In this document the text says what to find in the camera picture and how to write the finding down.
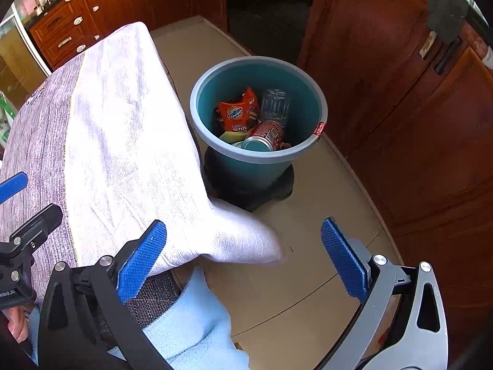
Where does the striped grey white tablecloth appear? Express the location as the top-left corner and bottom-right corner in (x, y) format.
(0, 21), (287, 305)

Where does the person's left hand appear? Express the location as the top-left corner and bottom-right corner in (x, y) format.
(4, 306), (28, 343)

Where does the brown wooden cabinet door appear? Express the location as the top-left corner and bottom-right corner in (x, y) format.
(298, 0), (492, 358)

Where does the teal trash bin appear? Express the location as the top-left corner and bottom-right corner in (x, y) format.
(190, 56), (328, 192)

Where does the melon rind slice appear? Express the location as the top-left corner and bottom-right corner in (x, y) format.
(220, 131), (249, 145)

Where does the brown wooden drawer cabinet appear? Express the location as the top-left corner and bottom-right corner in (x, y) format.
(27, 0), (227, 70)

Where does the orange ovaltine snack packet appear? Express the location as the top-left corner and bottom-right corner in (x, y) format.
(215, 87), (260, 132)

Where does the clear water bottle blue label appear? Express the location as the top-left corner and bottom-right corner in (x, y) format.
(260, 88), (291, 128)

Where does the light blue trouser leg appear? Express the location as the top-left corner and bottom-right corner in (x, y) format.
(28, 265), (249, 369)

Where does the red cola can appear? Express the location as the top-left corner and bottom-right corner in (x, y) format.
(242, 120), (284, 152)

